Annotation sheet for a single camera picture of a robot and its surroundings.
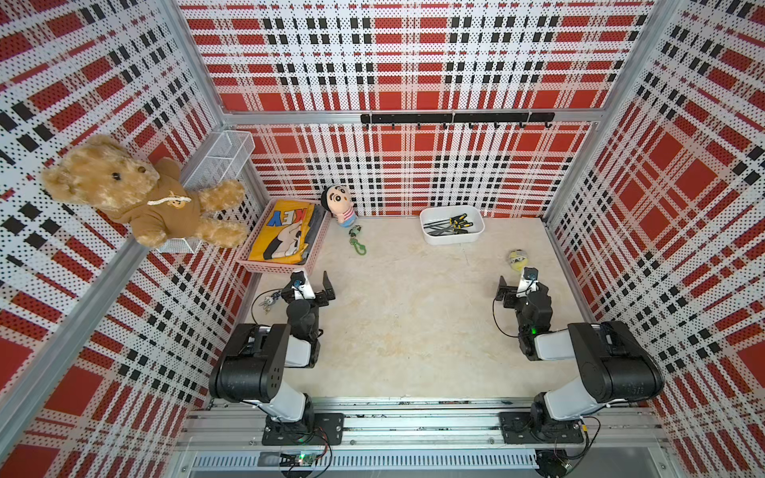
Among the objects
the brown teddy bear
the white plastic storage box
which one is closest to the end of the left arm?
the brown teddy bear

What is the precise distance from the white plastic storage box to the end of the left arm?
0.45m

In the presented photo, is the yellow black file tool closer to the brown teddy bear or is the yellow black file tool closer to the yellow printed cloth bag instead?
the yellow printed cloth bag

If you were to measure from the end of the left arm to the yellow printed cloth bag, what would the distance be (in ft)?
0.76

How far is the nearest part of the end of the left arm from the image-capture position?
763mm

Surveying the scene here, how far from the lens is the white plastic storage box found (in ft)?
3.74

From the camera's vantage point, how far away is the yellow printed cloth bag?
1034mm

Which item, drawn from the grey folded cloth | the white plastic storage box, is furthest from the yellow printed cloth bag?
the white plastic storage box

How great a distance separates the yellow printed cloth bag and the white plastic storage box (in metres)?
0.45

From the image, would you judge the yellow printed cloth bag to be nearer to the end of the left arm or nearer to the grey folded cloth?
the grey folded cloth

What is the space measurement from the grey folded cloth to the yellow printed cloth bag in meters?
0.01

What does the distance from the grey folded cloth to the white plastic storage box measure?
0.39 metres

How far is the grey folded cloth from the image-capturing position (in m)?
1.04
